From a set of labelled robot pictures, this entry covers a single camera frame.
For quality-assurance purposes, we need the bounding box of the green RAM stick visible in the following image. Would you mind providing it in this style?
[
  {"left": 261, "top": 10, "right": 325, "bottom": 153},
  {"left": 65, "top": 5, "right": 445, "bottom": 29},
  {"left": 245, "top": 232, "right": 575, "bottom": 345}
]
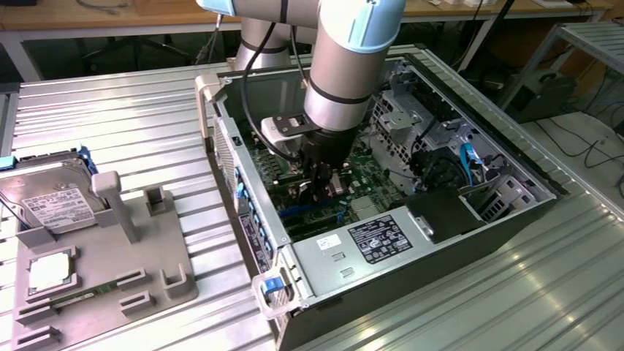
[{"left": 45, "top": 284, "right": 121, "bottom": 305}]

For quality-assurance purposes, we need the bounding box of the metal disk bay cage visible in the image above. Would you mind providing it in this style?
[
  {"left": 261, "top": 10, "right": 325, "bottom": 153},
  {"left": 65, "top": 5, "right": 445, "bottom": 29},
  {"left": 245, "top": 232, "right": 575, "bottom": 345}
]
[{"left": 369, "top": 89, "right": 469, "bottom": 176}]

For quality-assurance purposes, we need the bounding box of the blue disk caddy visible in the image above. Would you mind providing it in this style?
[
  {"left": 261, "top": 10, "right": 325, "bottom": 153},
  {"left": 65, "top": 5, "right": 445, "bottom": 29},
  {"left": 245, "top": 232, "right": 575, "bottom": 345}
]
[{"left": 0, "top": 145, "right": 101, "bottom": 177}]

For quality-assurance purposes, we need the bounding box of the blue SATA wire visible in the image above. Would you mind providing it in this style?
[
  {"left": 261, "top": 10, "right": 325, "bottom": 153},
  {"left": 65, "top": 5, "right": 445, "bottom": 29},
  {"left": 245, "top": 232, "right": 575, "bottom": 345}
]
[{"left": 457, "top": 143, "right": 477, "bottom": 191}]

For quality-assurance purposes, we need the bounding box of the silver power supply unit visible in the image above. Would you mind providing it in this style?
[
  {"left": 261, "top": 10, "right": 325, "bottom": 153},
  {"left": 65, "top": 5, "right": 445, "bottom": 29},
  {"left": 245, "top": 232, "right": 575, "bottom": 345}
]
[{"left": 291, "top": 208, "right": 435, "bottom": 298}]

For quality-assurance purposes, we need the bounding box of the blue slot retainer strip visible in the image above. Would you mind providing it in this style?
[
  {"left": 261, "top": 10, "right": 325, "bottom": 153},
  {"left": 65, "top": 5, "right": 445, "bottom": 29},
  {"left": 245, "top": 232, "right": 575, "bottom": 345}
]
[{"left": 235, "top": 166, "right": 273, "bottom": 273}]

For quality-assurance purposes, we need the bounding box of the black floor cable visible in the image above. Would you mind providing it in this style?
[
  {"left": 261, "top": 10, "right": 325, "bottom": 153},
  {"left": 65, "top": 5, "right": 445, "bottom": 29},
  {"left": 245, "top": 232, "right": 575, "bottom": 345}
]
[{"left": 533, "top": 120, "right": 624, "bottom": 165}]

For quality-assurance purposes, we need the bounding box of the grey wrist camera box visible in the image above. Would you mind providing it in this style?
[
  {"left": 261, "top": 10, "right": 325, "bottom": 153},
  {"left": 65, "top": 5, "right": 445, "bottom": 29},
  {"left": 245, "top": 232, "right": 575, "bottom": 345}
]
[{"left": 260, "top": 115, "right": 313, "bottom": 159}]

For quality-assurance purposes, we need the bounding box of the black box on floor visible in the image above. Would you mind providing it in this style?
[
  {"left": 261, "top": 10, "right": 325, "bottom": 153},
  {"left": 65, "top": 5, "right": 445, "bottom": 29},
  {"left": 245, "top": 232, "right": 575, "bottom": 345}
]
[{"left": 511, "top": 71, "right": 579, "bottom": 124}]

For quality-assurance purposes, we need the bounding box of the wooden desk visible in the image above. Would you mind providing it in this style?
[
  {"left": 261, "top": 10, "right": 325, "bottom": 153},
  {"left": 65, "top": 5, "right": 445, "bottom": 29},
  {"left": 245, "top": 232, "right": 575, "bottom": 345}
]
[{"left": 0, "top": 0, "right": 611, "bottom": 81}]

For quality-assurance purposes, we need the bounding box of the green motherboard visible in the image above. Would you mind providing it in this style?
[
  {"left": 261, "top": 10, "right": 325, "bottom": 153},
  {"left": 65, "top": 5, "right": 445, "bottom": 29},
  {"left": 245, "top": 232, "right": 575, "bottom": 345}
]
[{"left": 243, "top": 135, "right": 416, "bottom": 238}]

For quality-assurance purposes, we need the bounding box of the silver chipset heatsink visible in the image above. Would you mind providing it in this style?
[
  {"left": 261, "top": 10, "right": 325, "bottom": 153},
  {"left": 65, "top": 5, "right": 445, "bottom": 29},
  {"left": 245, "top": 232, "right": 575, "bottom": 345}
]
[{"left": 351, "top": 199, "right": 387, "bottom": 217}]

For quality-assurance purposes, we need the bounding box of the open black PC case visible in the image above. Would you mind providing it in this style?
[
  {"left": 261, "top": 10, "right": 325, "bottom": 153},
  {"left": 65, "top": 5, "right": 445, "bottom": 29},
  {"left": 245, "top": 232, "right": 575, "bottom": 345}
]
[{"left": 195, "top": 53, "right": 569, "bottom": 351}]

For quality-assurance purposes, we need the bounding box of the silver CPU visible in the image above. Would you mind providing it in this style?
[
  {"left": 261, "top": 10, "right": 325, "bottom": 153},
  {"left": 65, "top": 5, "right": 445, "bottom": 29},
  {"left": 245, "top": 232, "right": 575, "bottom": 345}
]
[{"left": 27, "top": 254, "right": 75, "bottom": 292}]

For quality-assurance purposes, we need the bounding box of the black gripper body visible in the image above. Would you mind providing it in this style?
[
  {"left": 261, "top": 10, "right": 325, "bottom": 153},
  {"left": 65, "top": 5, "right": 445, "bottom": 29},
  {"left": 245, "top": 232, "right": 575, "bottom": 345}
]
[{"left": 297, "top": 127, "right": 361, "bottom": 172}]

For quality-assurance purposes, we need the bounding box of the silver hard disk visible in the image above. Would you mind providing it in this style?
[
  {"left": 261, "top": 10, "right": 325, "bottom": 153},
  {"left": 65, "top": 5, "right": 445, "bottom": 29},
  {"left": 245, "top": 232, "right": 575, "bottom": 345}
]
[{"left": 0, "top": 156, "right": 107, "bottom": 235}]

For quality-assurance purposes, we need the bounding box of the black plastic cover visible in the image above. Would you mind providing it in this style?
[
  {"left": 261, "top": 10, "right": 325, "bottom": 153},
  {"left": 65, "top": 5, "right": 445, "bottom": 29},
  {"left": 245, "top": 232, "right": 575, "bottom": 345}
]
[{"left": 407, "top": 185, "right": 487, "bottom": 245}]

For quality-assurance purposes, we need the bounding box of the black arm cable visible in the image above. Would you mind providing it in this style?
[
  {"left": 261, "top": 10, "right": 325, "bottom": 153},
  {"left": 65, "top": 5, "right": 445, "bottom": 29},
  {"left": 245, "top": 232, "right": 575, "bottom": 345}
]
[{"left": 241, "top": 0, "right": 299, "bottom": 164}]

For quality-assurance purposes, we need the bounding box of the blue expansion slot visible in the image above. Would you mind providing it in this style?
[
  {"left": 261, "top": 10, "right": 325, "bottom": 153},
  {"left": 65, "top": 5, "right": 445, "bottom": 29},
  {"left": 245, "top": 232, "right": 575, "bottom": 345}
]
[{"left": 276, "top": 204, "right": 307, "bottom": 220}]

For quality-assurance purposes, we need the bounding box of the metal slat table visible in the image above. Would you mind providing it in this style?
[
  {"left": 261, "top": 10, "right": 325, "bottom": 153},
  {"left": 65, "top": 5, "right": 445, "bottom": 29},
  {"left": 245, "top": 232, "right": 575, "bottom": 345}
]
[{"left": 496, "top": 21, "right": 624, "bottom": 107}]

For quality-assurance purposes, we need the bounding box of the grey parts rack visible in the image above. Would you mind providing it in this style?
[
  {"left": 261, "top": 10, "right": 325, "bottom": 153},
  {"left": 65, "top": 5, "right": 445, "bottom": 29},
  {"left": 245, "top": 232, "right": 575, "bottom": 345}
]
[{"left": 12, "top": 170, "right": 200, "bottom": 350}]

